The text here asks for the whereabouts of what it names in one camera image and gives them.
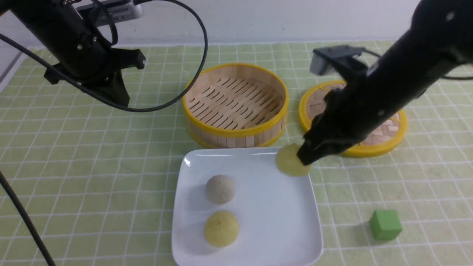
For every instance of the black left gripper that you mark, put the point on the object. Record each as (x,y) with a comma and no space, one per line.
(77,44)

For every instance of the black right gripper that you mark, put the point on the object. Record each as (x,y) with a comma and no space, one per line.
(351,113)

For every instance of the yellow steamed bun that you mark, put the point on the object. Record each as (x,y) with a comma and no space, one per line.
(288,162)
(221,229)

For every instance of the grey white steamed bun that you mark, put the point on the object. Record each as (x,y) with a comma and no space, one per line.
(220,189)

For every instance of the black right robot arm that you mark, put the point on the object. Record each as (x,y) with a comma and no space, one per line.
(438,40)

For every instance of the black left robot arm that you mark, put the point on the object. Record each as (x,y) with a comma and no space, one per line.
(52,75)

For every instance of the white square plate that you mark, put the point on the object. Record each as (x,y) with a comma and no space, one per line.
(277,214)

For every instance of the woven bamboo steamer lid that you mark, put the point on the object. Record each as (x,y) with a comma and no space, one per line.
(379,142)

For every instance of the bamboo steamer basket yellow rim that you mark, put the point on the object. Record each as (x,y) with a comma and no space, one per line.
(236,106)

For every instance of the green cube block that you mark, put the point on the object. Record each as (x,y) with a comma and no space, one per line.
(385,225)

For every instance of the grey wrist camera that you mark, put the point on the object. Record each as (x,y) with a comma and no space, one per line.
(340,59)
(120,10)

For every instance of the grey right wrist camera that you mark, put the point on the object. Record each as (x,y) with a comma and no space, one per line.
(340,59)

